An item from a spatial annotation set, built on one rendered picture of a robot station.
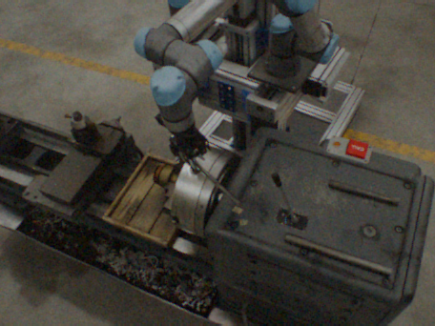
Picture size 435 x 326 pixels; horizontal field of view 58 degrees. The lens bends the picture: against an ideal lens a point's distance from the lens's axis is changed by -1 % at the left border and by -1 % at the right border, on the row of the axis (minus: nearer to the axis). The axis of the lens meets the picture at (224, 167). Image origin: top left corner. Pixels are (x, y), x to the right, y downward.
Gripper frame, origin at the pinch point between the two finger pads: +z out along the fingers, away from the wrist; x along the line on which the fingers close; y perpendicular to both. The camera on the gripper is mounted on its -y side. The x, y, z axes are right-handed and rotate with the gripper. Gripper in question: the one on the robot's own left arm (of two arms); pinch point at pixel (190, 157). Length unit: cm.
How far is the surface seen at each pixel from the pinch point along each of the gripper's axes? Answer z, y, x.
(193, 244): 49, 2, -12
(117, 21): 160, -278, 77
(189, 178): 13.6, -2.3, -1.9
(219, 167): 13.5, 1.2, 7.9
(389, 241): 11, 52, 27
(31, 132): 54, -100, -38
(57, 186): 38, -50, -40
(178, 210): 20.0, 1.1, -10.3
